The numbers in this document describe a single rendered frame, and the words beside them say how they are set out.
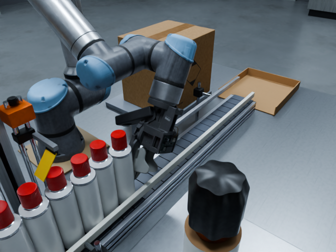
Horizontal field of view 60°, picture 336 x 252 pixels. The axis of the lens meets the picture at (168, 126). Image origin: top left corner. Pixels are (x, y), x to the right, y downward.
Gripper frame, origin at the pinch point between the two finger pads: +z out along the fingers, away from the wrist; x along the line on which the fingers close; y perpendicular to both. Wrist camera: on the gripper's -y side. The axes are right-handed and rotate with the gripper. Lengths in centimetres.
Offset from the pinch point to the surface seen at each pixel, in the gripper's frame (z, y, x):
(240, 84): -33, -9, 77
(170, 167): -2.8, 4.6, 9.5
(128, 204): 5.3, 4.6, -4.4
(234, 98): -26, -2, 55
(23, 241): 8.1, 2.5, -28.7
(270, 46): -114, -100, 385
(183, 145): -6.9, -0.2, 22.6
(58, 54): -7, -318, 200
